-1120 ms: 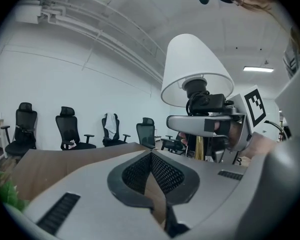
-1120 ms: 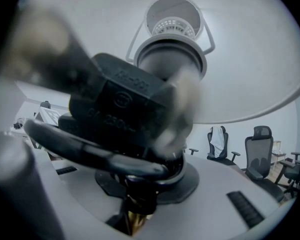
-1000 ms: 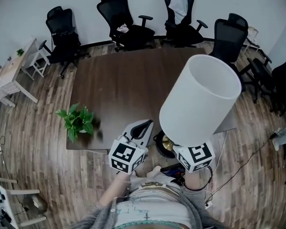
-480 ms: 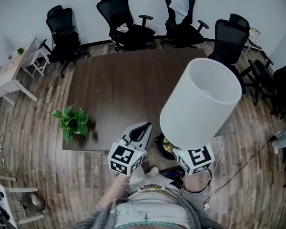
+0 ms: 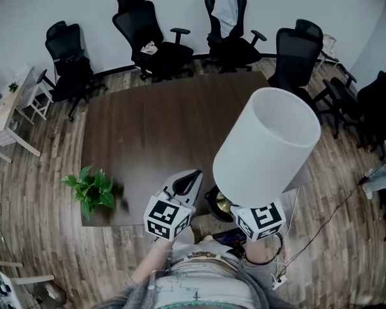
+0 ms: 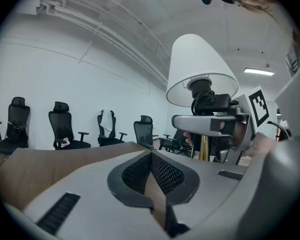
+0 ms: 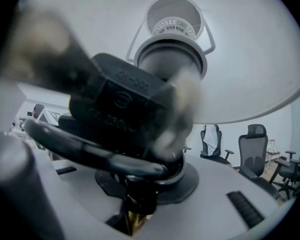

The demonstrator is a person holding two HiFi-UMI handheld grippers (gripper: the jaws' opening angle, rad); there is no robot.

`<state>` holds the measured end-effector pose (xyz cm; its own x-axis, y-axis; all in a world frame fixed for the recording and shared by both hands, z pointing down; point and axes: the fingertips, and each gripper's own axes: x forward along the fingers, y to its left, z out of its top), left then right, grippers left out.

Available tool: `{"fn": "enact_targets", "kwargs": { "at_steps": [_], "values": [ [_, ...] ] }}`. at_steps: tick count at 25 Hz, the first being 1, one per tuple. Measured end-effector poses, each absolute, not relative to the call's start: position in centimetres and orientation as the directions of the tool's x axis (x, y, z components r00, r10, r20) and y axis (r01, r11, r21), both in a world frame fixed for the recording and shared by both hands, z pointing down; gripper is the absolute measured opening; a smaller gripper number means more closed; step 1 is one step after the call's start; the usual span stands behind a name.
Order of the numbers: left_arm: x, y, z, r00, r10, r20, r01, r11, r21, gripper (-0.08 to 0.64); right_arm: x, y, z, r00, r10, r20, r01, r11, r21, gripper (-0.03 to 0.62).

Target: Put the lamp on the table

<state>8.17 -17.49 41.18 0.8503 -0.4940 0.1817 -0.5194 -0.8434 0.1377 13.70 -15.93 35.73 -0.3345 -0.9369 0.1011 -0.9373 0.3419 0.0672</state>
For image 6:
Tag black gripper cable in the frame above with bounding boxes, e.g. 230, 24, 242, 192
266, 120, 291, 142

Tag person's right forearm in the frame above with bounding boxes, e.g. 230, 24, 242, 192
243, 137, 270, 160

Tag black mesh office chair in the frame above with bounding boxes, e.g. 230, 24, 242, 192
0, 96, 31, 156
133, 115, 155, 150
48, 100, 91, 151
96, 109, 128, 147
158, 128, 194, 158

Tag white garment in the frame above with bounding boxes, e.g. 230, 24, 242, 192
100, 109, 114, 138

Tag white table lamp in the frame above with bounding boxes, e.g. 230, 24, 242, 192
165, 33, 240, 162

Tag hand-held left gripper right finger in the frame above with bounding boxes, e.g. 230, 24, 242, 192
151, 150, 248, 238

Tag white ceiling pipes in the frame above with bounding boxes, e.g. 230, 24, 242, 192
34, 0, 171, 85

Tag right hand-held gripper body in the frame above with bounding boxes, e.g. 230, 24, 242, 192
211, 85, 270, 165

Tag person's grey cardigan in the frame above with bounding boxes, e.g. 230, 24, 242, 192
284, 28, 300, 79

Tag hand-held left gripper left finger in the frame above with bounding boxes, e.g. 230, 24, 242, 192
22, 149, 171, 240

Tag long ceiling light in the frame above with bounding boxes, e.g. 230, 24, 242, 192
243, 67, 275, 77

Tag person's right hand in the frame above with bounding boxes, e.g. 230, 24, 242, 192
231, 122, 246, 145

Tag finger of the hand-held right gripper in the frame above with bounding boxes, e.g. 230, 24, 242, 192
171, 114, 239, 137

